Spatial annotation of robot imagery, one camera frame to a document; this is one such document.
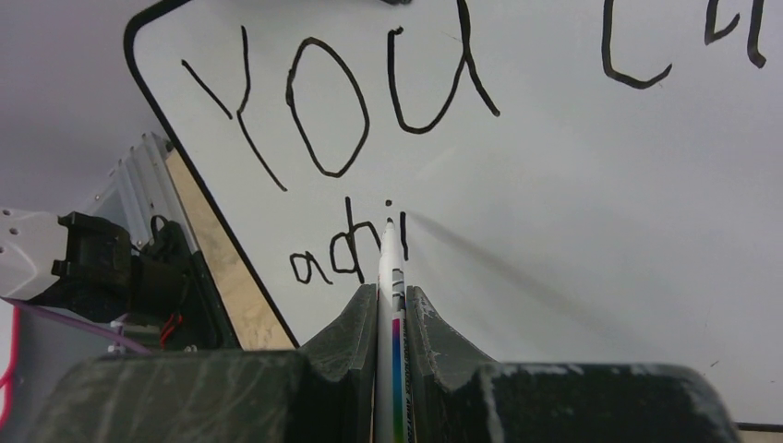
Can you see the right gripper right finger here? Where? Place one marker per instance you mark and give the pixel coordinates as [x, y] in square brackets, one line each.
[448, 400]

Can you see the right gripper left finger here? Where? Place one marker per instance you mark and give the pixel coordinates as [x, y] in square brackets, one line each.
[337, 392]

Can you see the white whiteboard marker pen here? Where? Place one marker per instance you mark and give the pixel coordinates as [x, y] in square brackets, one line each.
[393, 410]

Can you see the white whiteboard black frame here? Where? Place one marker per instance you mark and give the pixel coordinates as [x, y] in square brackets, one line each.
[571, 181]

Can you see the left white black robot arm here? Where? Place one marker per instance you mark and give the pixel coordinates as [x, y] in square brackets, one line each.
[86, 265]

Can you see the aluminium frame rail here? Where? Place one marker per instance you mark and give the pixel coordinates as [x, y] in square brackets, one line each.
[138, 187]

